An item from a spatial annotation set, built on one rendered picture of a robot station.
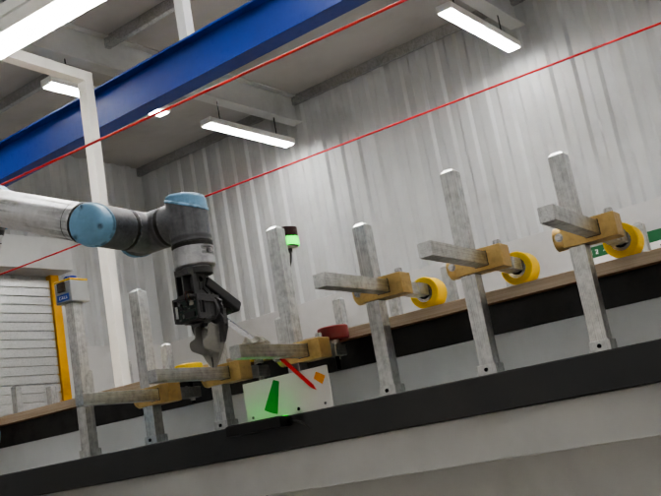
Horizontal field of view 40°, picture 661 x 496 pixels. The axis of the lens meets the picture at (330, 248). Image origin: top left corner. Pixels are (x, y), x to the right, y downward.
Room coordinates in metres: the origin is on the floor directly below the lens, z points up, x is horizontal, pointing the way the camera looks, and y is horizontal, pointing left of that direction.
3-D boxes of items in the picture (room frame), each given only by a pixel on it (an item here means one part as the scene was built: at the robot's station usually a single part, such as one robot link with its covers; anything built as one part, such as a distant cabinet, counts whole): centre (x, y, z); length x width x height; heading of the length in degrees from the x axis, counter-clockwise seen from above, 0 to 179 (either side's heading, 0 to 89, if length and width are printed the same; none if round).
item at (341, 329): (2.36, 0.03, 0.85); 0.08 x 0.08 x 0.11
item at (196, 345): (1.94, 0.31, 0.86); 0.06 x 0.03 x 0.09; 149
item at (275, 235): (2.28, 0.13, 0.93); 0.04 x 0.04 x 0.48; 59
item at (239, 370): (2.39, 0.33, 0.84); 0.14 x 0.06 x 0.05; 59
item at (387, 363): (2.15, -0.08, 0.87); 0.04 x 0.04 x 0.48; 59
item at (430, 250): (1.96, -0.31, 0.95); 0.50 x 0.04 x 0.04; 149
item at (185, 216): (1.94, 0.30, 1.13); 0.10 x 0.09 x 0.12; 61
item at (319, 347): (2.27, 0.11, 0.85); 0.14 x 0.06 x 0.05; 59
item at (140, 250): (1.98, 0.40, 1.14); 0.12 x 0.12 x 0.09; 61
